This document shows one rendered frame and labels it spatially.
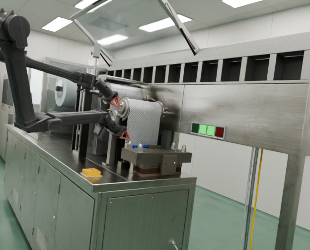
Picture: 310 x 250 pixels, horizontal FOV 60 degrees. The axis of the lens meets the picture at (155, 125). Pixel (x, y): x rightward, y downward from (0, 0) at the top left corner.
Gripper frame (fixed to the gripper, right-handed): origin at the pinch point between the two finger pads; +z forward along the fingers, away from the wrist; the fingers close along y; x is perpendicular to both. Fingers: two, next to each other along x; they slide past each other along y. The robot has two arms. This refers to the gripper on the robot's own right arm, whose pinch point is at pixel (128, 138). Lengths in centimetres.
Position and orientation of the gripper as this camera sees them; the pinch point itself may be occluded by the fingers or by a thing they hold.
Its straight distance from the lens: 160.6
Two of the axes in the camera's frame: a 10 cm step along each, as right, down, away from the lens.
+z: 6.4, 5.4, 5.5
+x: 4.9, -8.3, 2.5
